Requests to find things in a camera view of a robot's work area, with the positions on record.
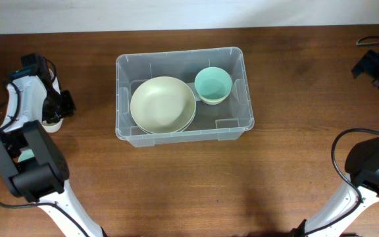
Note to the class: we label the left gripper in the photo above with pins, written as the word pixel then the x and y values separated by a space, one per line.
pixel 70 108

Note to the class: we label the cream plastic cup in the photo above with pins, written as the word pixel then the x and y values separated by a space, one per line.
pixel 52 127

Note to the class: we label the mint green plastic cup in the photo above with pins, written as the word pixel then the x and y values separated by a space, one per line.
pixel 25 155

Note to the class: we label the beige plate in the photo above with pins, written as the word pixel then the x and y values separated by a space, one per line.
pixel 163 105

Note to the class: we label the mint green plastic bowl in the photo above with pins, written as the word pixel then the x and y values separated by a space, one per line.
pixel 213 83

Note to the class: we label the white plastic bowl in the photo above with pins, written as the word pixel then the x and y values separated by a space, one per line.
pixel 212 101

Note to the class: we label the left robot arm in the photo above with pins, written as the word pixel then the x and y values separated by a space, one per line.
pixel 31 165

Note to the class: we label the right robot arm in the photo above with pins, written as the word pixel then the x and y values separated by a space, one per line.
pixel 360 186

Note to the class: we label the clear plastic storage container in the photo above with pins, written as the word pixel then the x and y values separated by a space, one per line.
pixel 227 120

